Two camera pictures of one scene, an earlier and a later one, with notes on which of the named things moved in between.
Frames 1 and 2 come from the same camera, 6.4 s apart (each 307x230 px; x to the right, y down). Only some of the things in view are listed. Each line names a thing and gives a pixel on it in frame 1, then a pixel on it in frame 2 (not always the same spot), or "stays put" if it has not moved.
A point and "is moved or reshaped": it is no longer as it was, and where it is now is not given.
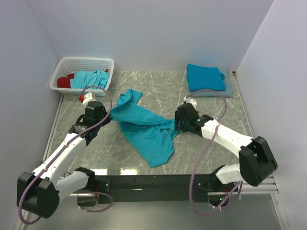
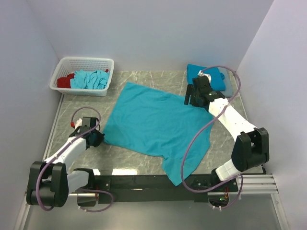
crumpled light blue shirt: [82, 79] stays put
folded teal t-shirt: [205, 78] stays put
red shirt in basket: [65, 82] stays put
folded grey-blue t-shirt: [228, 92] stays put
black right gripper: [178, 118] -> [190, 92]
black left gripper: [107, 120] -> [99, 140]
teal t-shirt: [148, 136] is moved or reshaped
